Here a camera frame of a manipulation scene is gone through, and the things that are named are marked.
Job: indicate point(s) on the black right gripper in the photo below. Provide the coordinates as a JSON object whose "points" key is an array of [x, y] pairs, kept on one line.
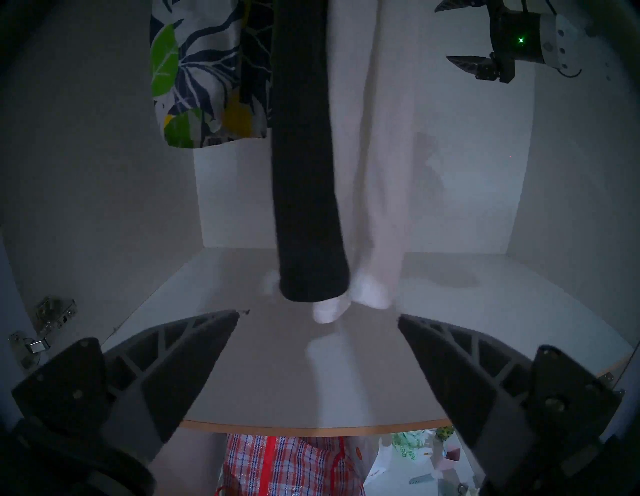
{"points": [[515, 35]]}

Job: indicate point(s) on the floral leaf print skirt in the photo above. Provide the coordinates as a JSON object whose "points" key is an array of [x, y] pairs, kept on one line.
{"points": [[200, 75]]}

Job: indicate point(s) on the small green plant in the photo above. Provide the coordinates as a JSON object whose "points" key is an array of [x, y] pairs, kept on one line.
{"points": [[445, 433]]}

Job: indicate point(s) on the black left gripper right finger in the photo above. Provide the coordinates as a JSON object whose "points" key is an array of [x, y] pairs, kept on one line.
{"points": [[465, 375]]}

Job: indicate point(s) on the red plaid woven bag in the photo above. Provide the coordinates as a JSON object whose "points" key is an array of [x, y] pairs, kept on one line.
{"points": [[295, 467]]}

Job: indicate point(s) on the white wardrobe cabinet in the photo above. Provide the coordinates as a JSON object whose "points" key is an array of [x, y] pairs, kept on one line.
{"points": [[100, 200]]}

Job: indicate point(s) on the pink cup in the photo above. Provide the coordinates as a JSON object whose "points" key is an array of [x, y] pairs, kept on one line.
{"points": [[451, 457]]}

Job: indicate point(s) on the metal door hinge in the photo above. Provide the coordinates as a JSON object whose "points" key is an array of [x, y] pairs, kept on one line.
{"points": [[45, 320]]}

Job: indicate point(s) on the long white shirt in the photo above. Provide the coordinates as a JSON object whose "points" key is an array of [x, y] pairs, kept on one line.
{"points": [[380, 175]]}

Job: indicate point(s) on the black long shirt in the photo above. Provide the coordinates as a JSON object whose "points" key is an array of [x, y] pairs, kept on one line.
{"points": [[305, 175]]}

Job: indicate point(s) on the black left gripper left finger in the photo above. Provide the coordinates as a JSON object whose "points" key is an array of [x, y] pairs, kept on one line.
{"points": [[170, 370]]}

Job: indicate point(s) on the white wardrobe shelf board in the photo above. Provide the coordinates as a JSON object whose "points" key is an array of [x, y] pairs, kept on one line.
{"points": [[500, 310]]}

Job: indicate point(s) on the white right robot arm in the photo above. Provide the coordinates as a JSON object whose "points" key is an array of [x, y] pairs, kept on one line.
{"points": [[565, 42]]}

